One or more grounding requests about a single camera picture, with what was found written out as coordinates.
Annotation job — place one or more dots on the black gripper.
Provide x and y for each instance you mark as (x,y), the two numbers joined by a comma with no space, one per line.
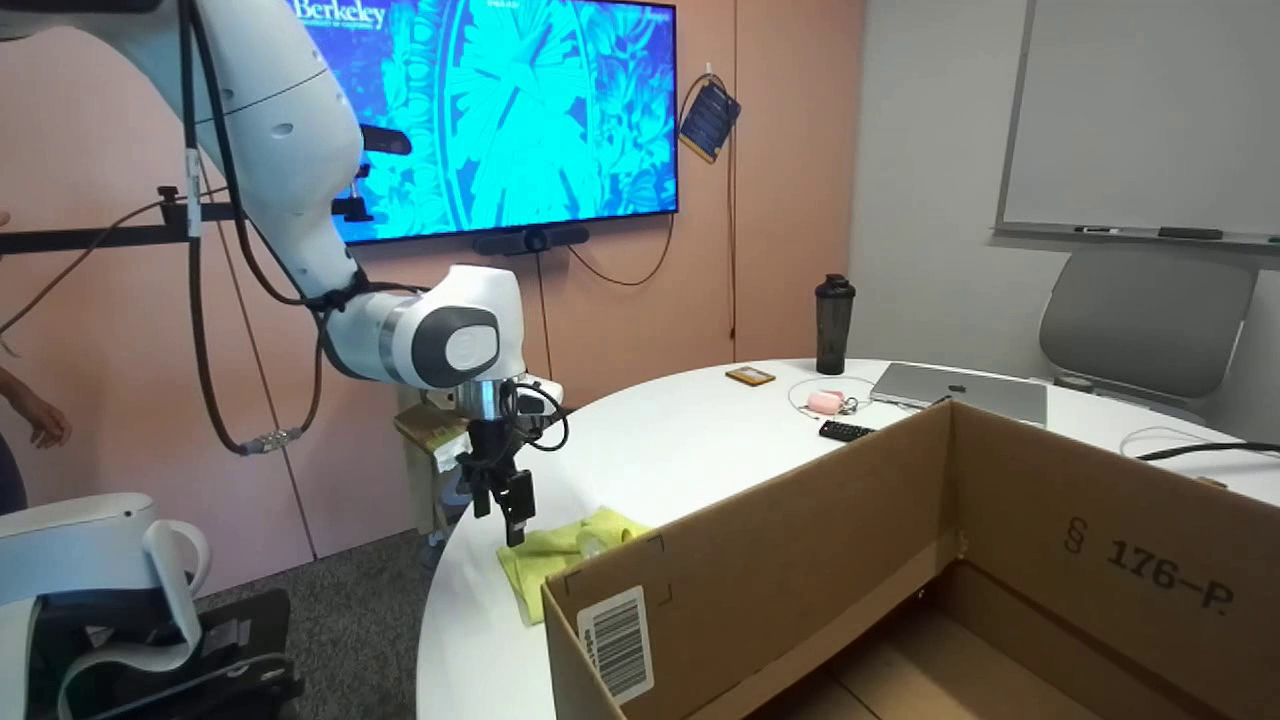
(489,455)

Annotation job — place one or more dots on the yellow cloth towel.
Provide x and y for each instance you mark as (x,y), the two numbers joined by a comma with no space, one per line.
(567,552)

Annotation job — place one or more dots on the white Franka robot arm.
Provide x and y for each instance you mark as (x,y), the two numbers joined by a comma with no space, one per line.
(293,174)

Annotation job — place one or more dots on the small brown box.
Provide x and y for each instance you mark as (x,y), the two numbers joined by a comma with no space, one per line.
(754,378)

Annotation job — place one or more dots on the brown cardboard box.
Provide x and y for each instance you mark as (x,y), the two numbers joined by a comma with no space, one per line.
(802,563)

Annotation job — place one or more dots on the person left hand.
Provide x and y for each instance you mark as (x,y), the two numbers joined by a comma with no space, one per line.
(36,416)

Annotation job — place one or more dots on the khaki jacket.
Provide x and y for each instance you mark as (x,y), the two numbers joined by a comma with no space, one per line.
(428,461)

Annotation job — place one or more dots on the black webcam bar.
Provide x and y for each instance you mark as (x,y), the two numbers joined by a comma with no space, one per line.
(535,245)

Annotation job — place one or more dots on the pink small case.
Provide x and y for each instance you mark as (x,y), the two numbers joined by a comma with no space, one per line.
(829,402)

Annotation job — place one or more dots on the small black flat device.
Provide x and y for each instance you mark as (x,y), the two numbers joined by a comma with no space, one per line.
(843,431)

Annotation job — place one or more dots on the black drink bottle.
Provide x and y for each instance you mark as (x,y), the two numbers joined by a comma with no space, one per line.
(838,327)

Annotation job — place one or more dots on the white plastic device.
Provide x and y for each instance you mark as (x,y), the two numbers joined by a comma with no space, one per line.
(80,546)

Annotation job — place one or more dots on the silver laptop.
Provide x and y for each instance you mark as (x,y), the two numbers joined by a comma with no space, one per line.
(963,390)

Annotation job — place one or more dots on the grey office chair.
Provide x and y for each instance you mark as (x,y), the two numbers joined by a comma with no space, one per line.
(1144,320)

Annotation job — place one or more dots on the whiteboard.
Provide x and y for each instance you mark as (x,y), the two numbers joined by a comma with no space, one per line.
(1144,122)

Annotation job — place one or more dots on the wall mounted TV screen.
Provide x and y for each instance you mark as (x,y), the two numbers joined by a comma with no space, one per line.
(535,122)

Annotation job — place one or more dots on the dark blue wall panel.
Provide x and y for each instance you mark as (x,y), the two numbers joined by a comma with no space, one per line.
(712,122)

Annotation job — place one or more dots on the black camera boom bar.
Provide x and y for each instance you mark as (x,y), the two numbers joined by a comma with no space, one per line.
(80,240)

